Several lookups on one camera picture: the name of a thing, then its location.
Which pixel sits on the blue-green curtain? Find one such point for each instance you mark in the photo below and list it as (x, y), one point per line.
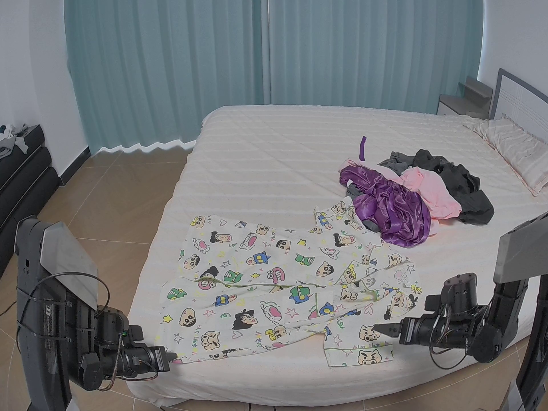
(368, 41)
(171, 58)

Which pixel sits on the white printed pyjama top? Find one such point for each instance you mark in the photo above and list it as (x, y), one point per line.
(265, 281)

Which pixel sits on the cream striped pillow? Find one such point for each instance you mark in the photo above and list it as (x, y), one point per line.
(513, 148)

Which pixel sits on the purple satin garment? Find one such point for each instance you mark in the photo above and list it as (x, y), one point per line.
(398, 212)

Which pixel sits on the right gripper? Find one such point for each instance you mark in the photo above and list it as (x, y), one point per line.
(424, 331)

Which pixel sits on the pink garment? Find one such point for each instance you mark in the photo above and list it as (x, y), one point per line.
(430, 191)

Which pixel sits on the black chest of drawers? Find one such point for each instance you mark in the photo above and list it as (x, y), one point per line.
(21, 186)

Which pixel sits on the dark grey garment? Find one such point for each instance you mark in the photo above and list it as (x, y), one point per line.
(354, 191)

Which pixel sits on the grey bedside table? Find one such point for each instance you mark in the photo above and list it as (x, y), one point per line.
(464, 101)

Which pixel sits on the pale grey crumpled cloth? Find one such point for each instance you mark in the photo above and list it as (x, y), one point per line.
(8, 141)

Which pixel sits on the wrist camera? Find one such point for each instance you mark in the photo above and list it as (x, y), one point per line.
(432, 305)
(136, 334)

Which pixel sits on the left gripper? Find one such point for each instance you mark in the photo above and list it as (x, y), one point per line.
(145, 360)

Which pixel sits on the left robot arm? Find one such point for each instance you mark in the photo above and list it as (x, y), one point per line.
(47, 272)

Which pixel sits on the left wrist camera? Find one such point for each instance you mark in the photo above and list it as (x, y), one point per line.
(136, 334)

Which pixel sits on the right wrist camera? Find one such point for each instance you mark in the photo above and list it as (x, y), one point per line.
(432, 305)

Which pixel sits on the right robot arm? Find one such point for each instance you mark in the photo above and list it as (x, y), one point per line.
(509, 302)

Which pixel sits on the bed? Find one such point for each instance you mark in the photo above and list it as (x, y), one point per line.
(278, 152)

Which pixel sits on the black garment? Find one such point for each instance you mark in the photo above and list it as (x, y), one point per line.
(462, 186)

